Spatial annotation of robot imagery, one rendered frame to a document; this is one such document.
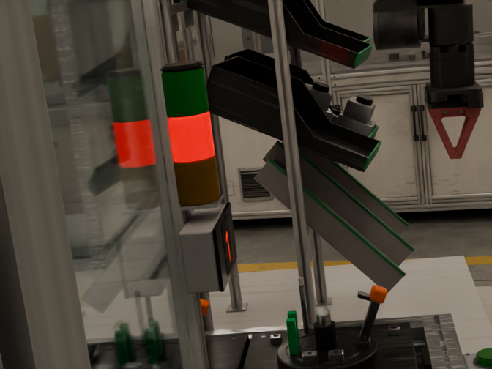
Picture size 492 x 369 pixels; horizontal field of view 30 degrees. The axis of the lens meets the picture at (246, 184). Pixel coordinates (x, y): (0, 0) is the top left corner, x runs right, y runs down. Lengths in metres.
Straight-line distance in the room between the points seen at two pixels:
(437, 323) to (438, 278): 0.48
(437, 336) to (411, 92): 3.90
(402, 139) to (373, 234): 3.72
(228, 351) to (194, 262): 0.39
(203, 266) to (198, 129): 0.15
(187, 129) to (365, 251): 0.54
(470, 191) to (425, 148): 0.35
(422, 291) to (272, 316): 0.30
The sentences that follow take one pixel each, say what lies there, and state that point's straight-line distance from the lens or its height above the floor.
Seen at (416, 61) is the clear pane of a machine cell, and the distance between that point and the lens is 5.22.
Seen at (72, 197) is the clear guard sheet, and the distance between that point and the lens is 0.71.
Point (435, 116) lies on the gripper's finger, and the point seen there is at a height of 1.29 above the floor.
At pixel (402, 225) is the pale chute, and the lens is 1.73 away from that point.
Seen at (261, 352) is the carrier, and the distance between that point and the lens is 1.35.
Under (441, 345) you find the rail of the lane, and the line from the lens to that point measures 1.37.
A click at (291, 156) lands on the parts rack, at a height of 1.22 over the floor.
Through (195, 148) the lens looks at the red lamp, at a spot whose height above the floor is 1.32.
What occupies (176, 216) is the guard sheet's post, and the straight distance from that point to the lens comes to 1.04.
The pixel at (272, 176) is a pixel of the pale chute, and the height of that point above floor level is 1.19.
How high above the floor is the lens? 1.50
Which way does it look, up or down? 13 degrees down
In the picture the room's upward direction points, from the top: 7 degrees counter-clockwise
